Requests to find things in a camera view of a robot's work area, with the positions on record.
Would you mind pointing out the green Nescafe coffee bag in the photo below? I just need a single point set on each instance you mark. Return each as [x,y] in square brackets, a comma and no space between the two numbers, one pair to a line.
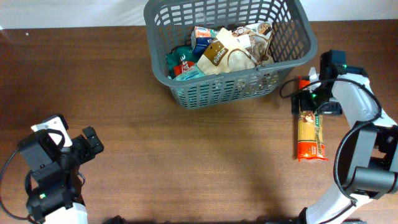
[180,60]

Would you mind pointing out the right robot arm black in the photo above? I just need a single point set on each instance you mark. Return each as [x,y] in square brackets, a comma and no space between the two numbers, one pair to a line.
[365,166]

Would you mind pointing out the orange San Remo spaghetti pack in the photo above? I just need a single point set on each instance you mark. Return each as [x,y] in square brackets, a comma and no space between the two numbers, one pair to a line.
[310,145]

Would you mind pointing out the right gripper black-white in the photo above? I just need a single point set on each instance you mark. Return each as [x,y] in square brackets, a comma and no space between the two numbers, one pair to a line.
[306,101]

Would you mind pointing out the mint toilet wipes pack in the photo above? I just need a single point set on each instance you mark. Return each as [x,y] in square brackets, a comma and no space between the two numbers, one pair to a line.
[182,74]

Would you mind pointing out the grey plastic lattice basket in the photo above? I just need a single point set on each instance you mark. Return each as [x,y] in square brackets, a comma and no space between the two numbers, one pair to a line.
[170,24]

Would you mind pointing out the blue Kleenex tissue multipack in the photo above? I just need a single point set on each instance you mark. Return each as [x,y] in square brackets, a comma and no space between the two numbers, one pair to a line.
[201,38]

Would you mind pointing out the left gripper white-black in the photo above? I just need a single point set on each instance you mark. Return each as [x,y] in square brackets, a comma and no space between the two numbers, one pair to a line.
[83,148]

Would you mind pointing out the beige snack pouch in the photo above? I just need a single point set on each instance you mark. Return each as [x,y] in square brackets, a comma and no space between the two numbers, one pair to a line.
[227,53]
[256,39]

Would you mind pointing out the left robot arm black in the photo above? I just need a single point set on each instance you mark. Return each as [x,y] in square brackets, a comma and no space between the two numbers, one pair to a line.
[54,182]

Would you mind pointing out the dark device bottom left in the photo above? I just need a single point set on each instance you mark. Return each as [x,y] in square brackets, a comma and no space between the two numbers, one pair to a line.
[116,220]

